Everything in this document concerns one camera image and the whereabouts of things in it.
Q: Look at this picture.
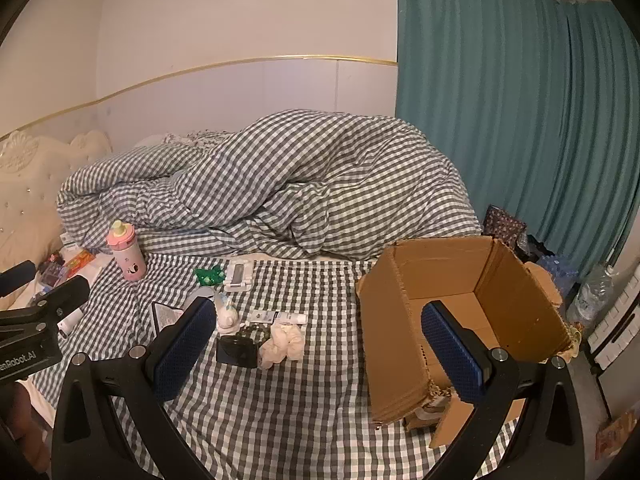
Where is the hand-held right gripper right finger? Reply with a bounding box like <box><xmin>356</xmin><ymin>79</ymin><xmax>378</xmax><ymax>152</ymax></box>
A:
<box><xmin>420</xmin><ymin>300</ymin><xmax>587</xmax><ymax>480</ymax></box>

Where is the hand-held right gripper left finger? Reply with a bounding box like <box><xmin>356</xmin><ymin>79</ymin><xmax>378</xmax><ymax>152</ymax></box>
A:
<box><xmin>50</xmin><ymin>296</ymin><xmax>218</xmax><ymax>480</ymax></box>

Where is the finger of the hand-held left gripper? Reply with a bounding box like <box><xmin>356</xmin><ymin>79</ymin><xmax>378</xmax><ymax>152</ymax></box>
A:
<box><xmin>0</xmin><ymin>260</ymin><xmax>38</xmax><ymax>297</ymax></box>
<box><xmin>30</xmin><ymin>276</ymin><xmax>91</xmax><ymax>318</ymax></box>

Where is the black wallet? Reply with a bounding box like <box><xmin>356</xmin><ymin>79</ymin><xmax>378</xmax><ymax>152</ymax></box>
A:
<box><xmin>216</xmin><ymin>335</ymin><xmax>259</xmax><ymax>368</ymax></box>

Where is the white rabbit toy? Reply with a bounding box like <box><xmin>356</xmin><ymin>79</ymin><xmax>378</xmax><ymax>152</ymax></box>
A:
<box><xmin>215</xmin><ymin>294</ymin><xmax>240</xmax><ymax>333</ymax></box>

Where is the brown cardboard box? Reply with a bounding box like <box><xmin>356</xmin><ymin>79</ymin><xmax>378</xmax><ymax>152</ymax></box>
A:
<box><xmin>356</xmin><ymin>235</ymin><xmax>583</xmax><ymax>448</ymax></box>

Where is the dark bead bracelet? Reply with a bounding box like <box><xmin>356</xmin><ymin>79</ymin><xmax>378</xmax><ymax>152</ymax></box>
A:
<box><xmin>235</xmin><ymin>323</ymin><xmax>272</xmax><ymax>343</ymax></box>

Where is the green toy block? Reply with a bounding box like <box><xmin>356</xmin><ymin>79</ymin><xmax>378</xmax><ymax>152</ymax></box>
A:
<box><xmin>194</xmin><ymin>266</ymin><xmax>226</xmax><ymax>286</ymax></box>

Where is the white device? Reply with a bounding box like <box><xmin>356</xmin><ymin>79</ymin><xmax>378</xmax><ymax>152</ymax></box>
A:
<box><xmin>223</xmin><ymin>260</ymin><xmax>252</xmax><ymax>292</ymax></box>

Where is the cream cloth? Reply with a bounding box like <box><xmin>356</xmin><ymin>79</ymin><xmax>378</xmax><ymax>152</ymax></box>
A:
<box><xmin>257</xmin><ymin>323</ymin><xmax>305</xmax><ymax>372</ymax></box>

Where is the person's left hand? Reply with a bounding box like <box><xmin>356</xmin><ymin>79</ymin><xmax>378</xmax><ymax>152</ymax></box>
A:
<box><xmin>5</xmin><ymin>382</ymin><xmax>51</xmax><ymax>473</ymax></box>

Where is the white bottle with dark end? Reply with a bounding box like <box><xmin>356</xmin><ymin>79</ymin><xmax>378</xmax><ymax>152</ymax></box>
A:
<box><xmin>56</xmin><ymin>306</ymin><xmax>84</xmax><ymax>337</ymax></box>

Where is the dark printed box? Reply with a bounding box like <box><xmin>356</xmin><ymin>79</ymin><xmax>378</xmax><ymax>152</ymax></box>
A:
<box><xmin>39</xmin><ymin>259</ymin><xmax>69</xmax><ymax>287</ymax></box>

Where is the orange snack packet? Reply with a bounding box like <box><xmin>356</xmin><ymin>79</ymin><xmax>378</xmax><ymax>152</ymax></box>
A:
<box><xmin>62</xmin><ymin>250</ymin><xmax>97</xmax><ymax>275</ymax></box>

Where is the pink drinking bottle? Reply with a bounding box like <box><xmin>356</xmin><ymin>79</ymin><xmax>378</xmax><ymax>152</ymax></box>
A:
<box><xmin>106</xmin><ymin>220</ymin><xmax>147</xmax><ymax>282</ymax></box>

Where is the cream tufted headboard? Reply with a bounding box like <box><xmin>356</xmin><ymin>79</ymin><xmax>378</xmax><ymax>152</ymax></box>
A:
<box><xmin>0</xmin><ymin>130</ymin><xmax>113</xmax><ymax>266</ymax></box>

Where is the grey white checked bed sheet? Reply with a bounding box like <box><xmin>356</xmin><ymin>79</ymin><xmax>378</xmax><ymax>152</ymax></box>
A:
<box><xmin>30</xmin><ymin>252</ymin><xmax>521</xmax><ymax>480</ymax></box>

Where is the dark floral bag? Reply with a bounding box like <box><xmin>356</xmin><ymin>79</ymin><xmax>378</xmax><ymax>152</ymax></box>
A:
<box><xmin>481</xmin><ymin>205</ymin><xmax>529</xmax><ymax>252</ymax></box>

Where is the clear plastic water bottle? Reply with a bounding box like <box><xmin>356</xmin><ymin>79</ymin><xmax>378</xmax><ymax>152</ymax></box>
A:
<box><xmin>569</xmin><ymin>261</ymin><xmax>614</xmax><ymax>327</ymax></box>

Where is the white radiator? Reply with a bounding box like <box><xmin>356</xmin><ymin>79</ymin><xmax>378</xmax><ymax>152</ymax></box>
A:
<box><xmin>586</xmin><ymin>280</ymin><xmax>640</xmax><ymax>372</ymax></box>

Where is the colourful patterned paper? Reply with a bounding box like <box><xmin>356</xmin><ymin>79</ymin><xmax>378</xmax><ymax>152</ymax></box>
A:
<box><xmin>596</xmin><ymin>409</ymin><xmax>639</xmax><ymax>462</ymax></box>

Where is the grey white checked duvet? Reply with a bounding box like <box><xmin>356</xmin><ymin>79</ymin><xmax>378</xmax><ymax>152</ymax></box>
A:
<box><xmin>56</xmin><ymin>110</ymin><xmax>483</xmax><ymax>262</ymax></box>

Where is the patterned white cloth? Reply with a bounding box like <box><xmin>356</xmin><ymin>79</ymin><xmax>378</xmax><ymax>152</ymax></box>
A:
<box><xmin>134</xmin><ymin>131</ymin><xmax>233</xmax><ymax>152</ymax></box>

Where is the teal curtain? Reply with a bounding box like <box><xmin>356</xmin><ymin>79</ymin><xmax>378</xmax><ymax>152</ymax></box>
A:
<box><xmin>394</xmin><ymin>0</ymin><xmax>640</xmax><ymax>283</ymax></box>

